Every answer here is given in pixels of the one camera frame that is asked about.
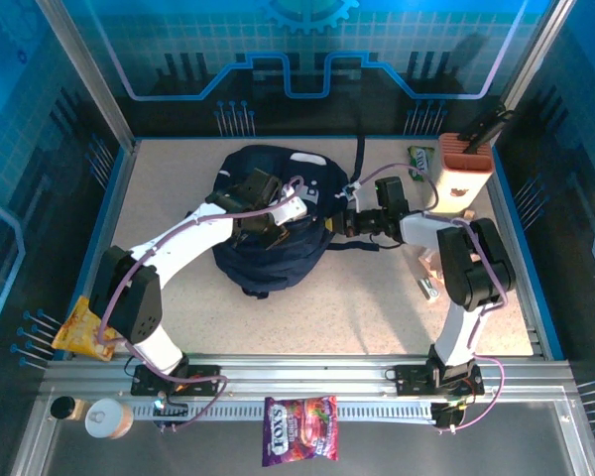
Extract navy blue backpack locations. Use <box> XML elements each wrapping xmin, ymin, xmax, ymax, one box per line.
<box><xmin>211</xmin><ymin>136</ymin><xmax>381</xmax><ymax>298</ymax></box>

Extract green Fox's candy bag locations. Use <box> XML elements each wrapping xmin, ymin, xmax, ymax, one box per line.
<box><xmin>407</xmin><ymin>145</ymin><xmax>436</xmax><ymax>182</ymax></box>

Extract purple Fox's candy bag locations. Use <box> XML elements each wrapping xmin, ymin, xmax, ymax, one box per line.
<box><xmin>261</xmin><ymin>395</ymin><xmax>339</xmax><ymax>468</ymax></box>

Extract yellow snack bag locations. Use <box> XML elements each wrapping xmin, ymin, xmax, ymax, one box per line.
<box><xmin>51</xmin><ymin>296</ymin><xmax>116</xmax><ymax>361</ymax></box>

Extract small white box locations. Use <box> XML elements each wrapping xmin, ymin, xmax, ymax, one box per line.
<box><xmin>416</xmin><ymin>276</ymin><xmax>441</xmax><ymax>301</ymax></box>

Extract pink and cream knife block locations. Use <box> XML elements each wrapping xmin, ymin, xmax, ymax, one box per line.
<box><xmin>424</xmin><ymin>132</ymin><xmax>495</xmax><ymax>215</ymax></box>

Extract tin can with white lid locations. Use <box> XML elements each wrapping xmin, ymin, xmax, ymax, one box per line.
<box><xmin>83</xmin><ymin>398</ymin><xmax>134</xmax><ymax>441</ymax></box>

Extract small black-capped bottle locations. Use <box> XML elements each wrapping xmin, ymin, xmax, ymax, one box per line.
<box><xmin>49</xmin><ymin>395</ymin><xmax>88</xmax><ymax>422</ymax></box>

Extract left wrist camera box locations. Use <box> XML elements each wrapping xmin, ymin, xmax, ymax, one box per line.
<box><xmin>266</xmin><ymin>193</ymin><xmax>309</xmax><ymax>225</ymax></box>

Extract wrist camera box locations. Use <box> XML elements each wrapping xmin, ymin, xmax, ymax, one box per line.
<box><xmin>343</xmin><ymin>181</ymin><xmax>367</xmax><ymax>212</ymax></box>
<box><xmin>266</xmin><ymin>193</ymin><xmax>309</xmax><ymax>225</ymax></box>

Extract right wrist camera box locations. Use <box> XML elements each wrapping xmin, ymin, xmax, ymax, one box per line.
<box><xmin>343</xmin><ymin>181</ymin><xmax>367</xmax><ymax>212</ymax></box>

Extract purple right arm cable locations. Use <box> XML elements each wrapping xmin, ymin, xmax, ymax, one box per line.
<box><xmin>354</xmin><ymin>163</ymin><xmax>508</xmax><ymax>431</ymax></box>

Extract aluminium frame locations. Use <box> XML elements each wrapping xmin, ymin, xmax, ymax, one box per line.
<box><xmin>9</xmin><ymin>0</ymin><xmax>595</xmax><ymax>476</ymax></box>

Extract black knife handles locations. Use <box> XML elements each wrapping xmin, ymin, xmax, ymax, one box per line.
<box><xmin>458</xmin><ymin>104</ymin><xmax>515</xmax><ymax>155</ymax></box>

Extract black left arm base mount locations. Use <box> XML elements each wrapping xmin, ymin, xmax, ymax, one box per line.
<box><xmin>130</xmin><ymin>364</ymin><xmax>222</xmax><ymax>398</ymax></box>

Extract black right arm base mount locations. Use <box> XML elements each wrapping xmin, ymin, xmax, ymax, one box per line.
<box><xmin>394</xmin><ymin>363</ymin><xmax>486</xmax><ymax>398</ymax></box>

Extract white slotted cable duct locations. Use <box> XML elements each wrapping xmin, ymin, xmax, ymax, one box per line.
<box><xmin>128</xmin><ymin>400</ymin><xmax>435</xmax><ymax>422</ymax></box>

